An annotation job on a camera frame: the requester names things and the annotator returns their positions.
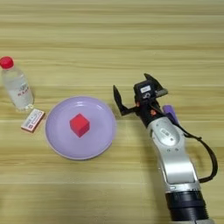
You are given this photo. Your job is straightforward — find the lilac round plate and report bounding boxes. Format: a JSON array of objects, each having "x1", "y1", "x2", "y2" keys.
[{"x1": 44, "y1": 95, "x2": 117, "y2": 161}]

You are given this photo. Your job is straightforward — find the small red white box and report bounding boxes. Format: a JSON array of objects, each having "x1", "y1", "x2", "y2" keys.
[{"x1": 20, "y1": 108, "x2": 46, "y2": 134}]

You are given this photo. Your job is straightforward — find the purple rectangular block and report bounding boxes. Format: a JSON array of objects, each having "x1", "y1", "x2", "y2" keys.
[{"x1": 162, "y1": 104, "x2": 179, "y2": 125}]

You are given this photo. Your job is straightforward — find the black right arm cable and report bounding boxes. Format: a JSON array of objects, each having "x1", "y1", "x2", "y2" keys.
[{"x1": 151, "y1": 103, "x2": 219, "y2": 184}]

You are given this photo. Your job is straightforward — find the red cube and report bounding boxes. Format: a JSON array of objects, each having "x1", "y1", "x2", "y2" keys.
[{"x1": 69, "y1": 113, "x2": 91, "y2": 138}]

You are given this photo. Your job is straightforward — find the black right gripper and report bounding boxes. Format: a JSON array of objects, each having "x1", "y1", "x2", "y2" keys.
[{"x1": 113, "y1": 73, "x2": 169, "y2": 128}]

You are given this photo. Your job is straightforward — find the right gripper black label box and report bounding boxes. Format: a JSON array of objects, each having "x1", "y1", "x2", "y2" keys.
[{"x1": 133, "y1": 80, "x2": 158, "y2": 102}]

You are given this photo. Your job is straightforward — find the clear bottle with red cap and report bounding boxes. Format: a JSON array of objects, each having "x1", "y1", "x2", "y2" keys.
[{"x1": 0, "y1": 56, "x2": 35, "y2": 112}]

